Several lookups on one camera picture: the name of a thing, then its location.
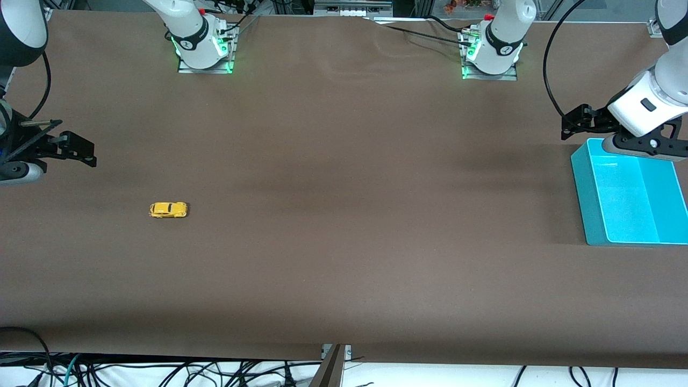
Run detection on yellow beetle toy car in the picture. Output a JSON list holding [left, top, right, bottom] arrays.
[[149, 202, 189, 219]]

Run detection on turquoise plastic bin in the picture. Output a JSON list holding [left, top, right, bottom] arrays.
[[570, 138, 688, 247]]

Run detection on teal floor cable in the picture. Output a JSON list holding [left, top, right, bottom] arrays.
[[63, 354, 82, 387]]

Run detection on black floor cable loop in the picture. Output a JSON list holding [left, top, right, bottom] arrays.
[[0, 326, 53, 387]]

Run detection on tangled black floor cables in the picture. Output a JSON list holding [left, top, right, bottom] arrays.
[[81, 359, 323, 387]]

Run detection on wooden support beam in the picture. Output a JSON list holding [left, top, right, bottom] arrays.
[[308, 345, 346, 387]]

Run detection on long black table cable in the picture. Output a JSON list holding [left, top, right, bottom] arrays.
[[369, 18, 475, 46]]

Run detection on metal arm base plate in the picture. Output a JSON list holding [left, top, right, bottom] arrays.
[[462, 66, 519, 82], [178, 58, 235, 75]]

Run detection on brown table cover sheet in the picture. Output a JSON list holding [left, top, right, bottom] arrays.
[[0, 9, 688, 369]]

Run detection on grey connector box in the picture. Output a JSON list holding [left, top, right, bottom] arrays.
[[314, 0, 394, 17]]

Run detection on small metal table bracket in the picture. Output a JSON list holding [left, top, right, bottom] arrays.
[[321, 344, 353, 361]]

